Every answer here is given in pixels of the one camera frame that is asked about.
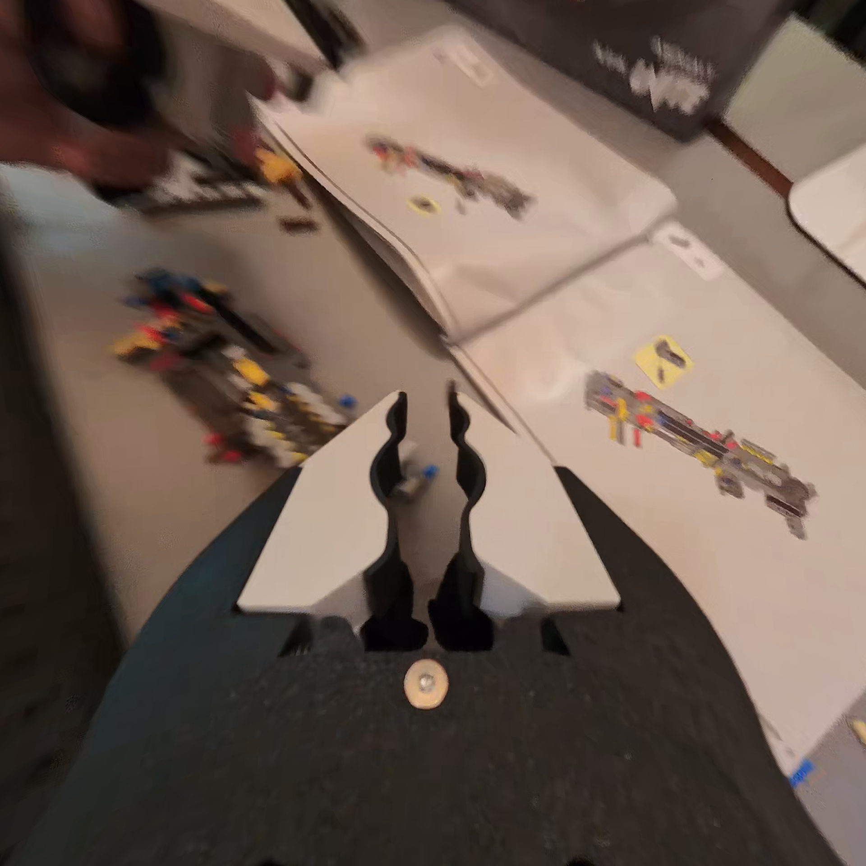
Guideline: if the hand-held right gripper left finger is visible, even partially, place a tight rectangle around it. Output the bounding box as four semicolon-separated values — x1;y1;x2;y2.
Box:
237;390;428;652

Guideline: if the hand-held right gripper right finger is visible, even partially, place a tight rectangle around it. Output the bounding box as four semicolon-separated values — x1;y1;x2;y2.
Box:
428;380;622;652

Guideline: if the black lego beam assembly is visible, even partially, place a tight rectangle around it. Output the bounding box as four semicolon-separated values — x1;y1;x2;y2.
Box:
95;145;272;216

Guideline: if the small grey lego piece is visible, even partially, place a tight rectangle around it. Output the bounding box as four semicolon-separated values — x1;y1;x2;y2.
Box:
396;441;424;503

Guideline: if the partly built lego chassis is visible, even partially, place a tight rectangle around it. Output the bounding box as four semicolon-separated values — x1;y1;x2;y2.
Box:
111;267;359;468

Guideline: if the yellow lego piece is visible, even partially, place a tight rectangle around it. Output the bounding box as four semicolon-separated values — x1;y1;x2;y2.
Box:
256;149;302;185

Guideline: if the lego instruction booklet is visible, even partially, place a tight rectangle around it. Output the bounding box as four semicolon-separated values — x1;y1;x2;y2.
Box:
253;27;866;779

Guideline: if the lego set box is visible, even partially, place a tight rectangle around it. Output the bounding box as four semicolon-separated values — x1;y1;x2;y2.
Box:
447;0;799;143

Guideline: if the person's left hand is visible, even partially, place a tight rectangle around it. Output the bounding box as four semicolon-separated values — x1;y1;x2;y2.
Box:
0;61;280;193

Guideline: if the white desk stand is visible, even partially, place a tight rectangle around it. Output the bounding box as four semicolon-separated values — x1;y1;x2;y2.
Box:
788;138;866;285

